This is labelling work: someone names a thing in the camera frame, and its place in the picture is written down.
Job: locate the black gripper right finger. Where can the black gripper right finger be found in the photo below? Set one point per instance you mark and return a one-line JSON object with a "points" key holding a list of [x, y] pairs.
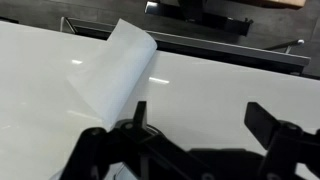
{"points": [[286, 146]]}

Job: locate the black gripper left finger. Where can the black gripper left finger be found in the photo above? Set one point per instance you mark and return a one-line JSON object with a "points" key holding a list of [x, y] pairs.
{"points": [[100, 153]]}

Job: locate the white paper towel sheet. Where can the white paper towel sheet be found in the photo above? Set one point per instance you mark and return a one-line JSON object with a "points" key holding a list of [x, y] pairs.
{"points": [[120, 66]]}

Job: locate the metal lever with ball end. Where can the metal lever with ball end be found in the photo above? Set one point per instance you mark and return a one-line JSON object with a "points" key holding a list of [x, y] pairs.
{"points": [[286, 45]]}

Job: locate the wooden cart with clamps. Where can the wooden cart with clamps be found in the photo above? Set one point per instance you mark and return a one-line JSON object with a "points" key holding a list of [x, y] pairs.
{"points": [[286, 2]]}

